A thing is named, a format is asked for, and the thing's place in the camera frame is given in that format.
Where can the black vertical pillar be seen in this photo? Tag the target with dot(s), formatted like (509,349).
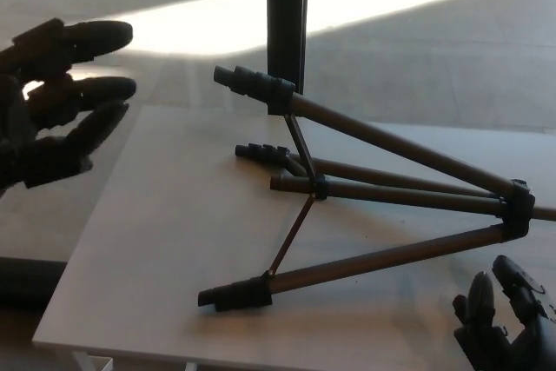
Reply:
(282,19)

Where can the bronze tripod with black fittings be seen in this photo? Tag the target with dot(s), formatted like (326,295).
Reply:
(518,210)

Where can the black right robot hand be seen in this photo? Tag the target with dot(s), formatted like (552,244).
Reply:
(525,336)

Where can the white table frame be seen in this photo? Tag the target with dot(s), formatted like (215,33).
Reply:
(93,362)

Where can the dark floor mat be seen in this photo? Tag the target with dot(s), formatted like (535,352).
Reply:
(21,282)

